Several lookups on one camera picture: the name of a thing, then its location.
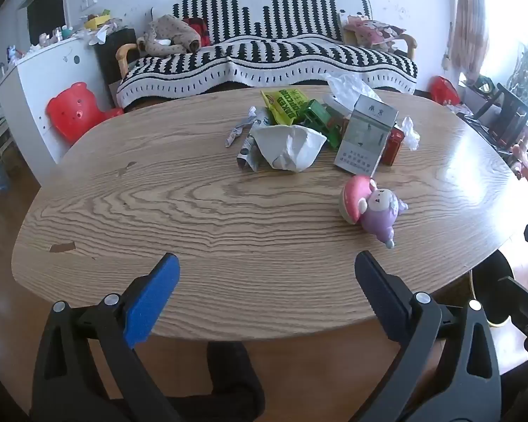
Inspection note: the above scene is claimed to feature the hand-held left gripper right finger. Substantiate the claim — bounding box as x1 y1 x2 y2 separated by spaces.
354 250 502 422

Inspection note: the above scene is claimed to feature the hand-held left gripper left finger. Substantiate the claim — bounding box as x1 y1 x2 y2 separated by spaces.
32 252 181 422

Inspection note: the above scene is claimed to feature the black trash bin gold rim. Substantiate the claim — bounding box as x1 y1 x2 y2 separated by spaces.
469 250 517 330

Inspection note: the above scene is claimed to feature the red small box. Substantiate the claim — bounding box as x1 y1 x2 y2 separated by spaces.
381 125 406 167

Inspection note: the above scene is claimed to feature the grey cigarette box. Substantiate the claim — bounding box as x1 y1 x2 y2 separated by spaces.
333 94 399 177

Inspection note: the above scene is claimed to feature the small white tissue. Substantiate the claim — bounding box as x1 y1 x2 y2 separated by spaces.
400 115 422 151

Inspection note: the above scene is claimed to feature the large white tissue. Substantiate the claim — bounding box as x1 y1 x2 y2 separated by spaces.
250 124 327 172

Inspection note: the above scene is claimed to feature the newspaper piece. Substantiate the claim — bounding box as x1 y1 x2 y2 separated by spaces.
235 133 262 172

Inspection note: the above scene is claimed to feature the silver wrapper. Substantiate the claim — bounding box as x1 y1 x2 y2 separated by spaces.
225 105 271 148

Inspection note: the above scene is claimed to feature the yellow green snack packet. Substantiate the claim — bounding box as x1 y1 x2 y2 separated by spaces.
261 88 311 126

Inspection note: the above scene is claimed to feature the pink purple figurine toy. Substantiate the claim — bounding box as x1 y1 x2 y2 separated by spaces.
339 174 409 249

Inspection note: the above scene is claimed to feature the black wooden chair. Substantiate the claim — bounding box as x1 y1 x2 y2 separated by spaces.
471 83 528 150

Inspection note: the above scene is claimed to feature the translucent white plastic bag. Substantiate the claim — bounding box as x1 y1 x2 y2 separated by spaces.
326 72 381 113

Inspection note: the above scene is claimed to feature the red bear-shaped chair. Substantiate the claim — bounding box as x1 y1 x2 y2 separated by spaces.
46 82 125 143

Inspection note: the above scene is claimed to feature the patterned curtain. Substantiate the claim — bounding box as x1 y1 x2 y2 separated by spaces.
449 0 491 82

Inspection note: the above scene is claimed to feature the wooden sofa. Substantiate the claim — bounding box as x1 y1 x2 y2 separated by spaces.
115 0 419 110

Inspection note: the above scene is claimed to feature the white cabinet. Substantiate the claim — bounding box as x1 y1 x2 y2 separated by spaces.
0 35 115 185

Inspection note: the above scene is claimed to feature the black white striped blanket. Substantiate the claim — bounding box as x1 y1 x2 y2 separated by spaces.
115 0 419 108

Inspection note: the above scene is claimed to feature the pink patterned cushion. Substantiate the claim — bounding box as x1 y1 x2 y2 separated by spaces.
341 14 406 49

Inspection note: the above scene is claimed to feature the brown plush toy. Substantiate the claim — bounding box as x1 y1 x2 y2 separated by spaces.
137 14 202 58

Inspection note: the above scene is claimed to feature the red cloth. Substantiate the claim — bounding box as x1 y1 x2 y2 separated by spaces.
182 18 213 47

